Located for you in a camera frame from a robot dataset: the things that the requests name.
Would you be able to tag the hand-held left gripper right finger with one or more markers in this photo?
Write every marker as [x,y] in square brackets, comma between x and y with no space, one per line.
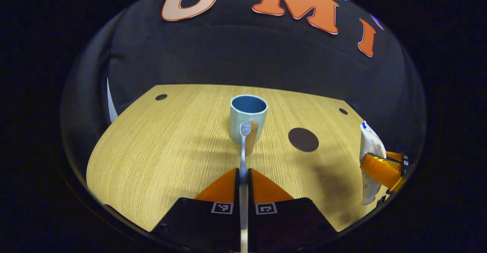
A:
[289,226]

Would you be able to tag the dark brown round coaster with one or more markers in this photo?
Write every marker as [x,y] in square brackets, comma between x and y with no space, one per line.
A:
[303,140]

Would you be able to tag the black backdrop cloth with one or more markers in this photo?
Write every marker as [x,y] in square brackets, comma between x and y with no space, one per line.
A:
[247,55]

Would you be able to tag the white toothbrush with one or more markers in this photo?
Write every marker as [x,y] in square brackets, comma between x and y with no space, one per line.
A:
[243,158]

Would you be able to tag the plain dark grey cloth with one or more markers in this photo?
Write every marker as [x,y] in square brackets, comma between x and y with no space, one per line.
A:
[87,93]

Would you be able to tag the white blue toothpaste tube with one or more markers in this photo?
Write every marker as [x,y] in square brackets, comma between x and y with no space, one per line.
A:
[373,142]

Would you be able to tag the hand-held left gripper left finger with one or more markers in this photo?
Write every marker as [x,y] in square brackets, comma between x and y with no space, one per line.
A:
[198,226]

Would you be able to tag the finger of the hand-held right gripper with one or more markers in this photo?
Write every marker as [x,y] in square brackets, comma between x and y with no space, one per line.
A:
[380,169]
[393,155]

